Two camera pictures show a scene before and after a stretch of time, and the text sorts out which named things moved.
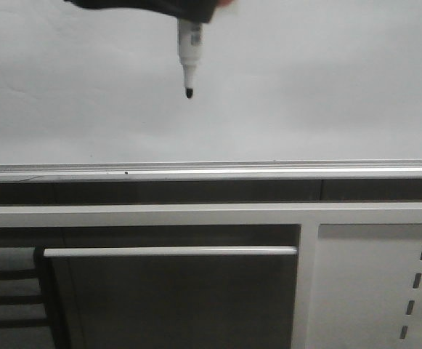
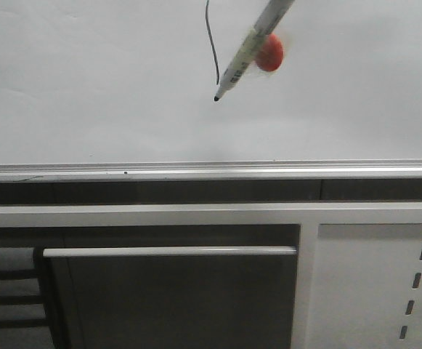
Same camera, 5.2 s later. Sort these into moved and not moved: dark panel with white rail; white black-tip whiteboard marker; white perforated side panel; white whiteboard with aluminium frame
Moved: white black-tip whiteboard marker
Not moved: dark panel with white rail; white whiteboard with aluminium frame; white perforated side panel
